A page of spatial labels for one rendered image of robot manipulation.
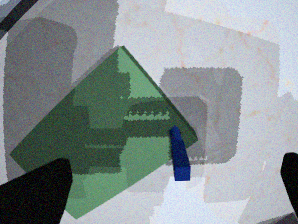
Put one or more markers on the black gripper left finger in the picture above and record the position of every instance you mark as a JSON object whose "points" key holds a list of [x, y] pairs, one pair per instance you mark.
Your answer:
{"points": [[37, 197]]}

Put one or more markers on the dark blue pin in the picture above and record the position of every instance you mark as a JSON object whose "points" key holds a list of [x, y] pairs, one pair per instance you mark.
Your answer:
{"points": [[180, 159]]}

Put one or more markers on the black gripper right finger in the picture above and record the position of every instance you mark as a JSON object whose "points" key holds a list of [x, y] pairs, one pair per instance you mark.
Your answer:
{"points": [[289, 174]]}

